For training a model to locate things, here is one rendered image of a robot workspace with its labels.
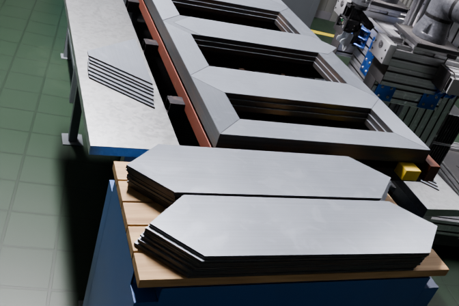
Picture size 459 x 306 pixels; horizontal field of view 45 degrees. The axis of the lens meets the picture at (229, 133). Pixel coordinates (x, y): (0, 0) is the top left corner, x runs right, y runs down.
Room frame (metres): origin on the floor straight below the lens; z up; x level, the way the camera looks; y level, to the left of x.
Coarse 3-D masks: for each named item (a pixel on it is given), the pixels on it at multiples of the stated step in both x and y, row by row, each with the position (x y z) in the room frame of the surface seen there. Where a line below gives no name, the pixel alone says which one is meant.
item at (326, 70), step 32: (192, 0) 2.41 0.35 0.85; (160, 32) 2.00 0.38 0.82; (192, 32) 1.98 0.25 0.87; (288, 32) 2.46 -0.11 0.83; (320, 64) 2.16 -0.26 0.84; (192, 96) 1.55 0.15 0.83; (256, 96) 1.61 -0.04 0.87; (384, 128) 1.72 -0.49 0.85; (384, 160) 1.57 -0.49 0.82; (416, 160) 1.62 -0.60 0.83
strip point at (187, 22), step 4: (180, 20) 2.06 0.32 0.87; (184, 20) 2.07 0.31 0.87; (188, 20) 2.09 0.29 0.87; (192, 20) 2.10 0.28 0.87; (180, 24) 2.02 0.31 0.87; (184, 24) 2.04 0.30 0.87; (188, 24) 2.05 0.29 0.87; (192, 24) 2.06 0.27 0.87; (188, 28) 2.01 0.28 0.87; (192, 28) 2.02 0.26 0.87; (196, 28) 2.03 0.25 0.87; (196, 32) 1.99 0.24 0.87
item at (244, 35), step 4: (228, 24) 2.20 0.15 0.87; (232, 24) 2.22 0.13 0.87; (232, 28) 2.17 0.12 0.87; (236, 28) 2.18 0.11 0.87; (240, 28) 2.20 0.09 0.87; (244, 28) 2.21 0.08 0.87; (236, 32) 2.14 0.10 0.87; (240, 32) 2.15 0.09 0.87; (244, 32) 2.16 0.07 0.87; (248, 32) 2.18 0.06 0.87; (240, 36) 2.10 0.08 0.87; (244, 36) 2.12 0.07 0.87; (248, 36) 2.13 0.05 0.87; (252, 36) 2.15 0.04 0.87; (240, 40) 2.06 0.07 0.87; (244, 40) 2.07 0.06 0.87; (248, 40) 2.09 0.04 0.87; (252, 40) 2.10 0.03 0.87; (256, 40) 2.12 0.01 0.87
